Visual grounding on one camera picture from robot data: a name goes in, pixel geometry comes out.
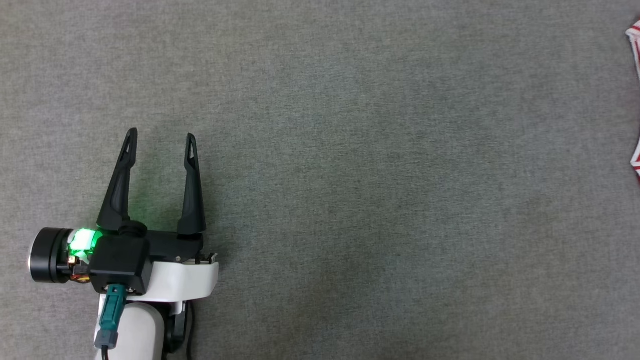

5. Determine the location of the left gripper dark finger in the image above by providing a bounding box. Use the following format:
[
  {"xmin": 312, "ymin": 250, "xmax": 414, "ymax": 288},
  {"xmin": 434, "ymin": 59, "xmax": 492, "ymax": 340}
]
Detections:
[
  {"xmin": 95, "ymin": 127, "xmax": 139, "ymax": 232},
  {"xmin": 176, "ymin": 132, "xmax": 208, "ymax": 236}
]

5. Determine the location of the red Bulls 23 jersey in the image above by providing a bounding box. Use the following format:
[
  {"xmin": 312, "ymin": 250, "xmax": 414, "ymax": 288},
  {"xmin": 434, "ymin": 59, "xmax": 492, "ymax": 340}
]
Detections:
[{"xmin": 625, "ymin": 19, "xmax": 640, "ymax": 185}]

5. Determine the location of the thin black cable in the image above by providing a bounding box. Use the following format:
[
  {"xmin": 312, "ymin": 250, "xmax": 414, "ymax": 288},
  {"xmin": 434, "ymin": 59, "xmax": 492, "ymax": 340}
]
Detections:
[{"xmin": 185, "ymin": 301, "xmax": 194, "ymax": 360}]

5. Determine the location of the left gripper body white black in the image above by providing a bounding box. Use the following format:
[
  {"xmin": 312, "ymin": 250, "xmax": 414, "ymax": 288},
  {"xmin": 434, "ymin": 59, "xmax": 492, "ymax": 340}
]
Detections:
[{"xmin": 28, "ymin": 227, "xmax": 220, "ymax": 304}]

